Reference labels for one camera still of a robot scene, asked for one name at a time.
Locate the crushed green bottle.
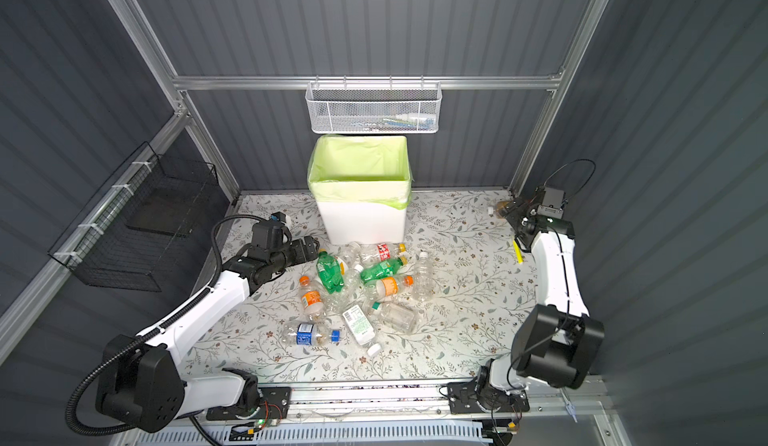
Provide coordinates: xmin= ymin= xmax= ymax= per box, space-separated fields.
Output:
xmin=316 ymin=250 xmax=344 ymax=294

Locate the clear bottle red label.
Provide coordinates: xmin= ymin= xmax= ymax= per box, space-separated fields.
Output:
xmin=348 ymin=242 xmax=407 ymax=267

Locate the orange cap orange label bottle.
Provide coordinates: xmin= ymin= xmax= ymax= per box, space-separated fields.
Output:
xmin=298 ymin=275 xmax=327 ymax=322

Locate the green bottle yellow cap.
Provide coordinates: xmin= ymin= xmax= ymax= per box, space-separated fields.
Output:
xmin=359 ymin=256 xmax=409 ymax=284

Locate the clear bottle blue label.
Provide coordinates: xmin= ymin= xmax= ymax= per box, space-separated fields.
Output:
xmin=280 ymin=321 xmax=341 ymax=347

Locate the clear bottle orange label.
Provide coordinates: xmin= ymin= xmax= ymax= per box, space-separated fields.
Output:
xmin=363 ymin=275 xmax=414 ymax=302

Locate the clear crushed bottle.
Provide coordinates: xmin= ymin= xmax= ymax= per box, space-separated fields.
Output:
xmin=371 ymin=302 xmax=418 ymax=334

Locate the clear ribbed bottle white cap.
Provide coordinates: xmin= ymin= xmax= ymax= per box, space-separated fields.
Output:
xmin=412 ymin=251 xmax=434 ymax=302

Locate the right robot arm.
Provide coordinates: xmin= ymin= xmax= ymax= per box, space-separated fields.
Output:
xmin=476 ymin=200 xmax=605 ymax=397

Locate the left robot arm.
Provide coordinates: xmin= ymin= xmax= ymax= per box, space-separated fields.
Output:
xmin=65 ymin=213 xmax=320 ymax=435

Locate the white plastic bin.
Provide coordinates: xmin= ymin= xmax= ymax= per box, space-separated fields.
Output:
xmin=317 ymin=201 xmax=407 ymax=246

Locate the green bin liner bag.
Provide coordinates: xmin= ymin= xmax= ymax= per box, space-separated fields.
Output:
xmin=307 ymin=135 xmax=412 ymax=210

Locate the yellow highlighter pen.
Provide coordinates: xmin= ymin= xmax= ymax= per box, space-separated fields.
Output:
xmin=512 ymin=239 xmax=524 ymax=264

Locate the toothpaste tube in basket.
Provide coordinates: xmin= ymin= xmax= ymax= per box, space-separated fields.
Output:
xmin=382 ymin=113 xmax=437 ymax=131

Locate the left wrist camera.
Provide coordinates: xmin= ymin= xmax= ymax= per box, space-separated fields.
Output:
xmin=269 ymin=212 xmax=292 ymax=230

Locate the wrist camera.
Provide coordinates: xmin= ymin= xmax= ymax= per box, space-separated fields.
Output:
xmin=269 ymin=212 xmax=292 ymax=230
xmin=536 ymin=186 xmax=566 ymax=209

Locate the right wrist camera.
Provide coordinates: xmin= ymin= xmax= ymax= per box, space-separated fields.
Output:
xmin=536 ymin=186 xmax=566 ymax=209

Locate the white wire mesh basket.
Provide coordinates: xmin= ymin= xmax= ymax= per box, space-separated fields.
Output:
xmin=305 ymin=85 xmax=443 ymax=135

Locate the black wire basket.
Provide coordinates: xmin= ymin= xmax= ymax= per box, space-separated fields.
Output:
xmin=48 ymin=145 xmax=220 ymax=293

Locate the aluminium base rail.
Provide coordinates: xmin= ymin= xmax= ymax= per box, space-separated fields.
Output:
xmin=179 ymin=379 xmax=607 ymax=418

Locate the black corrugated cable hose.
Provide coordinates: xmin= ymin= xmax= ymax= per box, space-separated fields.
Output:
xmin=64 ymin=213 xmax=271 ymax=436

